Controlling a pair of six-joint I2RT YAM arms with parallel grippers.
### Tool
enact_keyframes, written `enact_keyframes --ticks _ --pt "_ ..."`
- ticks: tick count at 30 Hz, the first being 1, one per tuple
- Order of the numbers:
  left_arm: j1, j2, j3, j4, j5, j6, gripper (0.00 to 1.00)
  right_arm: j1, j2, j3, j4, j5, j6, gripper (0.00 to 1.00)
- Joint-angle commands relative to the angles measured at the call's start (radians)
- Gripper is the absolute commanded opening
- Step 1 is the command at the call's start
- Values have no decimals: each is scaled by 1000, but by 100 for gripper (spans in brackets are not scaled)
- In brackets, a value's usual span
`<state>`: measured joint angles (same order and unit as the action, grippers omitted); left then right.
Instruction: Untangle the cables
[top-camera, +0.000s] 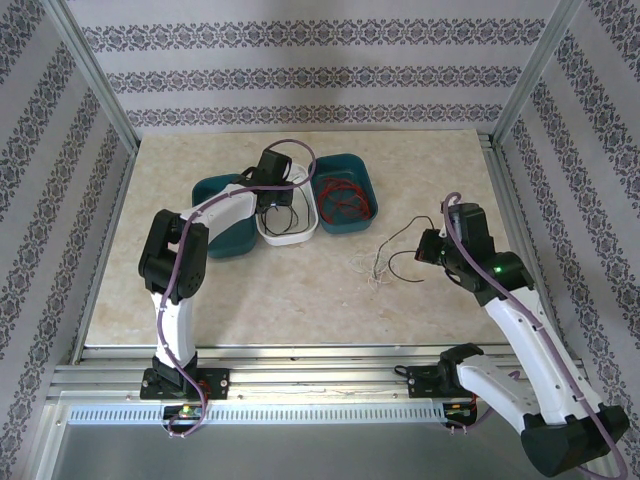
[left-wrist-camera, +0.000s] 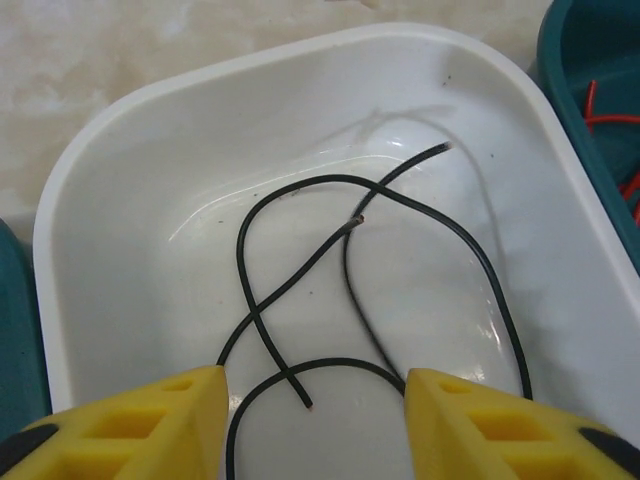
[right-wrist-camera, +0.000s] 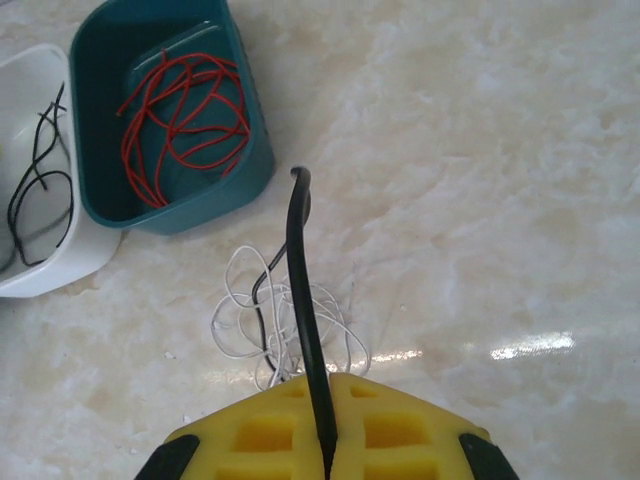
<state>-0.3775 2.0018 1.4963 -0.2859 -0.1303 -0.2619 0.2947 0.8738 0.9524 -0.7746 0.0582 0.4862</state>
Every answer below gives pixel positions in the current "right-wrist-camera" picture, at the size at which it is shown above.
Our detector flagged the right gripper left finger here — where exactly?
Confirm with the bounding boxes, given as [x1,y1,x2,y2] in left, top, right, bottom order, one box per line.
[133,372,331,480]

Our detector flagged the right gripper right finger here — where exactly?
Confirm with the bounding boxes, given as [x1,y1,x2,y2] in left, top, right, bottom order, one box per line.
[328,372,521,480]

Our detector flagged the thin white cable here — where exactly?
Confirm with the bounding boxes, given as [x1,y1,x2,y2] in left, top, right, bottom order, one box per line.
[212,244,374,394]

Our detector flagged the thin red cable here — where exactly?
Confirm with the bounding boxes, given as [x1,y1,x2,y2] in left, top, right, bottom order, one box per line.
[117,47,251,209]

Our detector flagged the tangle of red black wires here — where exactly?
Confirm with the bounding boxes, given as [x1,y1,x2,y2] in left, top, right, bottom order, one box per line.
[7,82,75,269]

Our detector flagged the teal plastic bin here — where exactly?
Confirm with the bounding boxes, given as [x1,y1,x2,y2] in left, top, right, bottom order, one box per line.
[69,0,276,236]

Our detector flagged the white plastic bin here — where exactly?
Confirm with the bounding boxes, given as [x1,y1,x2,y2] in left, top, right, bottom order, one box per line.
[0,43,124,299]

